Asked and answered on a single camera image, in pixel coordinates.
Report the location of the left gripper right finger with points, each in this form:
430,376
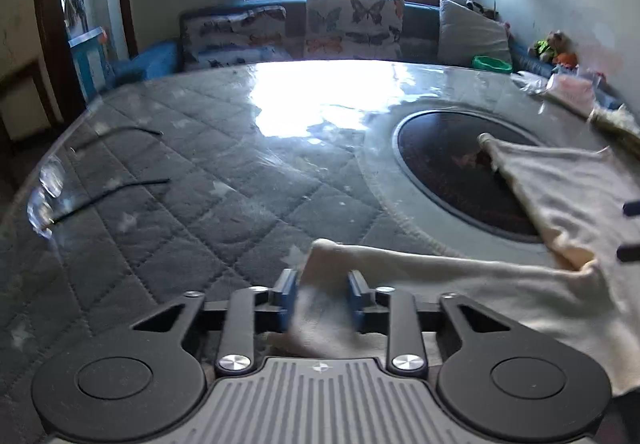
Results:
391,312

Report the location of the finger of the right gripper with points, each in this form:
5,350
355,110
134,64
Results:
631,208
628,253

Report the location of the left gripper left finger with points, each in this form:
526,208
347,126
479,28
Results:
252,311

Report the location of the cream white garment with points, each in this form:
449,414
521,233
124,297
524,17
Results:
575,197

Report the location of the folded cream clothes pile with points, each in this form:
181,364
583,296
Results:
619,123

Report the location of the pink item in bag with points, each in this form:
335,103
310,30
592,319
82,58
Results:
577,95

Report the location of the clear plastic bag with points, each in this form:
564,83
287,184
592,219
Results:
530,83

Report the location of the plush toy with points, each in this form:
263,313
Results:
554,49

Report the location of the green bowl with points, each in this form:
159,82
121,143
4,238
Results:
491,64

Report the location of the clear-lens eyeglasses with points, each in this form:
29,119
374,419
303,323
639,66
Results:
59,193

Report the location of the grey pillow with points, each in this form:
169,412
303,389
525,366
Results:
465,33

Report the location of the left butterfly cushion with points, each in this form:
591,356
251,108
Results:
249,36

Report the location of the butterfly cushion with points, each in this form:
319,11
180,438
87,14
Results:
353,29
249,36

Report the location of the blue sofa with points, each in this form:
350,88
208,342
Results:
418,40

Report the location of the right butterfly cushion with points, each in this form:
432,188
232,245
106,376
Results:
353,29

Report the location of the blue white cabinet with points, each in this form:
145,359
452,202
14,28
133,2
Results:
92,67

